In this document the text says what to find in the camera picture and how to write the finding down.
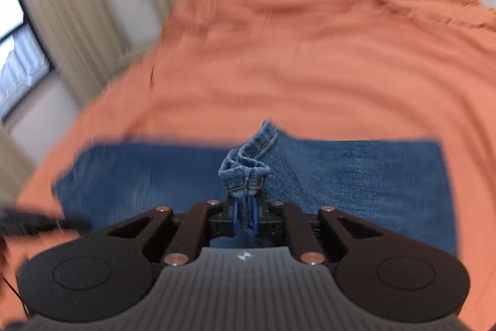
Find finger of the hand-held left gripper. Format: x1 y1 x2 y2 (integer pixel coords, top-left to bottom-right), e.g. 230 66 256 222
0 204 94 236

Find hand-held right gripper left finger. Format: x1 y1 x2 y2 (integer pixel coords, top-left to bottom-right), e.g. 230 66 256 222
107 200 239 265

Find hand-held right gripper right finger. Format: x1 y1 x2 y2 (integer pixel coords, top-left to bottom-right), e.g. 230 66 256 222
251 197 385 264

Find blue denim pants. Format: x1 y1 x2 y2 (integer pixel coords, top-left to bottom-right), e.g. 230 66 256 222
52 120 458 257

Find orange bed blanket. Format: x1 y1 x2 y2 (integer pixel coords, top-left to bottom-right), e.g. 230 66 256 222
0 0 496 331

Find window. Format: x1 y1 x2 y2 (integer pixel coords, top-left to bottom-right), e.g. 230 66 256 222
0 0 54 122

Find beige curtain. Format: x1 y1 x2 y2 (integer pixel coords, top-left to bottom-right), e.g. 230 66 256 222
7 0 132 107

